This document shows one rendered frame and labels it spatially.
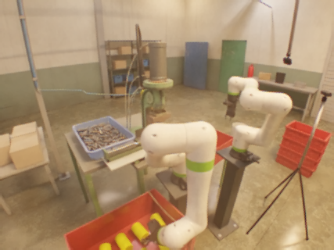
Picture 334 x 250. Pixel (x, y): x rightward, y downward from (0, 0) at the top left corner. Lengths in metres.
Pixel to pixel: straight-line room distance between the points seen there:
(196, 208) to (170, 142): 0.33
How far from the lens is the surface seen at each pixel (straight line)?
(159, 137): 0.59
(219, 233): 2.05
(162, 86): 1.17
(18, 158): 2.32
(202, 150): 0.63
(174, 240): 0.80
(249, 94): 1.03
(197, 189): 0.73
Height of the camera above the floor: 1.71
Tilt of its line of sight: 25 degrees down
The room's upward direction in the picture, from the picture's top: straight up
